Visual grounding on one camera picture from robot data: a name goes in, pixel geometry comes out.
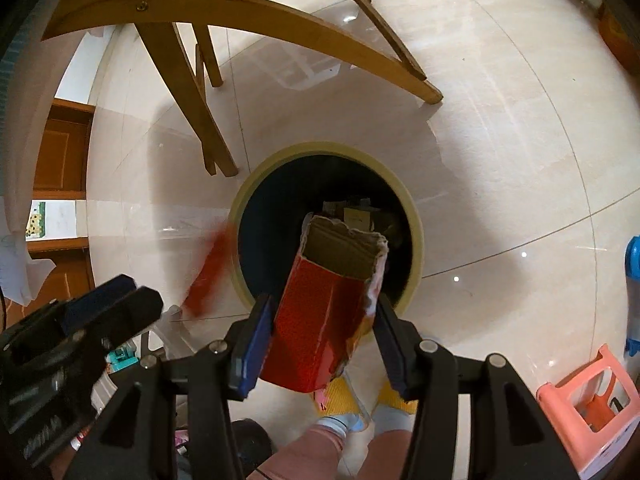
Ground red wrapper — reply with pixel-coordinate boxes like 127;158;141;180
182;221;237;319

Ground white plastic frame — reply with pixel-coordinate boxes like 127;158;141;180
90;305;197;412

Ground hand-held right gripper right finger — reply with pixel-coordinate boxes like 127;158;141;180
374;294;581;480

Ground person's right leg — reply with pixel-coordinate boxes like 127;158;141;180
357;404;417;480

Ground wall poster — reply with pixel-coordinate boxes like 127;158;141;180
24;201;47;238

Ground red cardboard box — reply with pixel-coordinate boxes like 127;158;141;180
259;213;390;394

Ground black round object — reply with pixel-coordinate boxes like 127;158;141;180
231;419;274;467

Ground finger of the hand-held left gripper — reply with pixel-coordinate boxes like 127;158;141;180
62;273;139;332
75;286;166;349

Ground black bin with cream rim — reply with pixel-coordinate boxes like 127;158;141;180
228;141;426;319

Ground pink plastic stool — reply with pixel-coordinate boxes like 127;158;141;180
535;343;634;479

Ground small teal toy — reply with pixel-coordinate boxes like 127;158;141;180
107;345;139;374

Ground blue plastic object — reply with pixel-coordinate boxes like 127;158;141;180
622;235;640;377

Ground brown cardboard scrap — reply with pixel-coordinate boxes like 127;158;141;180
320;198;397;252

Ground yellow slipper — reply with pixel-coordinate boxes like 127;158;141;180
375;380;419;414
312;375;370;417

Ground person's leg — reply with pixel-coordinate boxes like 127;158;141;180
357;404;417;480
260;411;367;480

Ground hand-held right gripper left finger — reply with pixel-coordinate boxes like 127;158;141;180
62;294;275;480

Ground person's left leg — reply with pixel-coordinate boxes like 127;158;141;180
260;411;367;480

